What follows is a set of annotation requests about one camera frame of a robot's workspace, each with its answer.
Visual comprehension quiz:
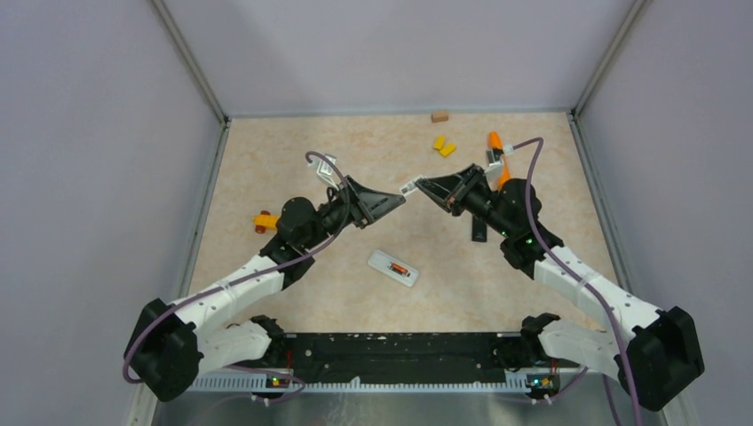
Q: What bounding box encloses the yellow block left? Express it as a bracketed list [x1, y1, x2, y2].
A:
[432, 135, 446, 151]

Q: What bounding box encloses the yellow toy car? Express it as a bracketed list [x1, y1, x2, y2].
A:
[253, 210, 279, 234]

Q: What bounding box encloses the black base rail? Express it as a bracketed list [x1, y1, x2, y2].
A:
[267, 332, 535, 385]

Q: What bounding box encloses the yellow block right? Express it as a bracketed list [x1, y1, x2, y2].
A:
[439, 143, 456, 157]

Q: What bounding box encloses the yellow block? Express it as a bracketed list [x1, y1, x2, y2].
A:
[439, 143, 456, 157]
[432, 135, 446, 151]

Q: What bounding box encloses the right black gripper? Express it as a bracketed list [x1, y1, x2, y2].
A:
[416, 163, 514, 238]

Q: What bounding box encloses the tan wooden block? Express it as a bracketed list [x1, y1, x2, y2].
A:
[431, 111, 449, 123]

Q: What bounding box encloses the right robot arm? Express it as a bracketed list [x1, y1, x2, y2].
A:
[415, 164, 705, 412]

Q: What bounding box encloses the white battery cover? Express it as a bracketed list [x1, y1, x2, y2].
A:
[400, 181, 417, 196]

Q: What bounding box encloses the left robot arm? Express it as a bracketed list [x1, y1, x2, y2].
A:
[123, 177, 406, 402]

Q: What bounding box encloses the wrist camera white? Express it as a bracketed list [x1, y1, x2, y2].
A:
[485, 144, 515, 180]
[308, 154, 339, 187]

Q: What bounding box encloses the white remote control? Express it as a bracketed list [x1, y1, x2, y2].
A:
[368, 250, 420, 288]

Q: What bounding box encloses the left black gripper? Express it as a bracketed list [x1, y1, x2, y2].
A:
[303, 175, 405, 250]

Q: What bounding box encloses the black remote control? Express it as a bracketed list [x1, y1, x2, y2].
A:
[471, 217, 487, 243]

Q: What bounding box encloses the orange toy carrot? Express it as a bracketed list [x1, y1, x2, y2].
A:
[487, 130, 511, 191]

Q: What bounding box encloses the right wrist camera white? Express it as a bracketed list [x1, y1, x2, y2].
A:
[485, 144, 515, 180]

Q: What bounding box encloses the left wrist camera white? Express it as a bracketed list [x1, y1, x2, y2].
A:
[308, 154, 339, 187]

